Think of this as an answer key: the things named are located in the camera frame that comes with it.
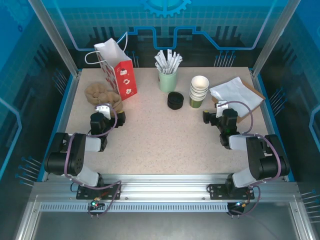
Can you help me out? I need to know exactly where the small LED circuit board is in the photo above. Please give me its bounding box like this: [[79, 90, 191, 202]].
[[227, 199, 251, 211], [90, 198, 105, 210]]

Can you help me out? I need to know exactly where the white wrapped straw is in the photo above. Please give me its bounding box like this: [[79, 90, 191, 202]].
[[171, 53, 181, 74], [154, 55, 165, 74], [166, 49, 174, 74], [173, 56, 184, 73], [169, 51, 177, 74], [157, 50, 168, 74]]

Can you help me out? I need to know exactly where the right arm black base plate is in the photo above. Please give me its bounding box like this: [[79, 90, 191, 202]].
[[208, 183, 255, 201]]

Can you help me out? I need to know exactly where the pale green holder cup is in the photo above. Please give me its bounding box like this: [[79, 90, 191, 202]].
[[157, 67, 178, 94]]

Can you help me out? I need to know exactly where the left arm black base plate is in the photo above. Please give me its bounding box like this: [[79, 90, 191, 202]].
[[76, 183, 123, 201]]

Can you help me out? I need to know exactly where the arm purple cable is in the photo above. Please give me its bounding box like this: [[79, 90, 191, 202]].
[[63, 103, 124, 218], [219, 100, 282, 218]]

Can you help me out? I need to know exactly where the slotted grey cable duct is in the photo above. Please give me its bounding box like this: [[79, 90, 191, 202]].
[[39, 202, 253, 213]]

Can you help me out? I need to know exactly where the brown cardboard sheet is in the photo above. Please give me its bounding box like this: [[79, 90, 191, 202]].
[[211, 79, 267, 124]]

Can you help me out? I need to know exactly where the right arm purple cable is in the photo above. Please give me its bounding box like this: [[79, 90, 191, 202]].
[[219, 100, 282, 218]]

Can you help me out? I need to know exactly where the aluminium frame post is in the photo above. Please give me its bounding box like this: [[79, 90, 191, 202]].
[[28, 0, 82, 76], [250, 0, 300, 76]]

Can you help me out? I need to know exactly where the aluminium mounting rail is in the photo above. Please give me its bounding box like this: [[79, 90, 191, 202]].
[[32, 173, 301, 201]]

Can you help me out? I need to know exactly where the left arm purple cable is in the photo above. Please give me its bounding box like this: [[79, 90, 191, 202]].
[[63, 103, 124, 218]]

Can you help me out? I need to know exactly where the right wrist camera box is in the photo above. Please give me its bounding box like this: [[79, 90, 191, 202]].
[[215, 99, 229, 118]]

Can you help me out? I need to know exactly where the red white paper gift bag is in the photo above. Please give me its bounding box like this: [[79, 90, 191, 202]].
[[84, 32, 139, 102]]

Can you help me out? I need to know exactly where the grey metal shelf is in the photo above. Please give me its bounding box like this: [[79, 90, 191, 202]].
[[14, 194, 318, 240]]

